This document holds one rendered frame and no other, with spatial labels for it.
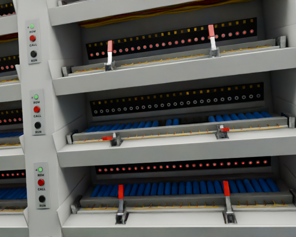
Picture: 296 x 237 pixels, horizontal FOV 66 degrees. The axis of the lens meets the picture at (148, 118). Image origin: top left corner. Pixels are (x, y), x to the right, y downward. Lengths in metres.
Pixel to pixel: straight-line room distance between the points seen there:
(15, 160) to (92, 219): 0.27
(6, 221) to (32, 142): 0.25
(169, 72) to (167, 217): 0.36
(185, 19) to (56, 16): 0.40
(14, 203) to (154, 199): 0.43
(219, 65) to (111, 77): 0.27
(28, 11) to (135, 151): 0.49
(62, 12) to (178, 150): 0.48
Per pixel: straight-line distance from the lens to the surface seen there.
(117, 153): 0.59
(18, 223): 0.78
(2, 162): 0.77
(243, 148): 0.57
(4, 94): 0.76
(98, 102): 0.77
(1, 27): 0.82
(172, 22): 0.83
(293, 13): 0.66
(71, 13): 0.71
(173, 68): 0.57
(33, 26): 0.74
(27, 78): 0.71
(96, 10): 0.68
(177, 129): 0.60
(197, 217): 0.62
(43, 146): 0.67
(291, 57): 0.62
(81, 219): 0.69
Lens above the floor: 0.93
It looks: 3 degrees up
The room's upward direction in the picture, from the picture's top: 5 degrees counter-clockwise
